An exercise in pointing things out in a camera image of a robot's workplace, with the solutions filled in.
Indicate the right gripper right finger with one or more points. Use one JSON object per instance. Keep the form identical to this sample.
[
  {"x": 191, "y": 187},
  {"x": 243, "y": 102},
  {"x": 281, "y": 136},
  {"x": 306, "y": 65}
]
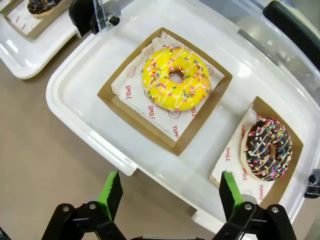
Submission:
[{"x": 228, "y": 197}]

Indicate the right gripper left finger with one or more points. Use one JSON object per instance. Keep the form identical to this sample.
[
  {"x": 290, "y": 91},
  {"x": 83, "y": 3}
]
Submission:
[{"x": 110, "y": 197}]

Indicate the white printed paper liner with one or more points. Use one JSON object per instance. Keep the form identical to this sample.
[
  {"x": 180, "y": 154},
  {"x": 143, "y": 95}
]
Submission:
[
  {"x": 132, "y": 90},
  {"x": 22, "y": 22},
  {"x": 227, "y": 165}
]

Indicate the chocolate rainbow sprinkle donut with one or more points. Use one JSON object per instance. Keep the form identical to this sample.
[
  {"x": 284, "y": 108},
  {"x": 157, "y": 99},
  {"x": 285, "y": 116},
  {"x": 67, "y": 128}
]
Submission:
[{"x": 257, "y": 165}]

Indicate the brown cardboard donut box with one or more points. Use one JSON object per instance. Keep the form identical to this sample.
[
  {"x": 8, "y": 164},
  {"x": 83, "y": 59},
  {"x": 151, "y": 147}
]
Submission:
[
  {"x": 35, "y": 35},
  {"x": 282, "y": 192},
  {"x": 140, "y": 125}
]

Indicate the yellow sprinkled donut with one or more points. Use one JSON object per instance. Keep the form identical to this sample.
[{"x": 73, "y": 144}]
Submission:
[{"x": 160, "y": 85}]

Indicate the chocolate nut donut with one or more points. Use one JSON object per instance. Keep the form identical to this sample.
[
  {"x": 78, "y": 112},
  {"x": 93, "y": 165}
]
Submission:
[{"x": 42, "y": 7}]

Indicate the white plastic display tray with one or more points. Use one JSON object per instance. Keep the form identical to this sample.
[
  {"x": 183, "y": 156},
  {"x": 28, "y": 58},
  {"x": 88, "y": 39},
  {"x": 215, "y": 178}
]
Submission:
[
  {"x": 82, "y": 100},
  {"x": 37, "y": 55}
]

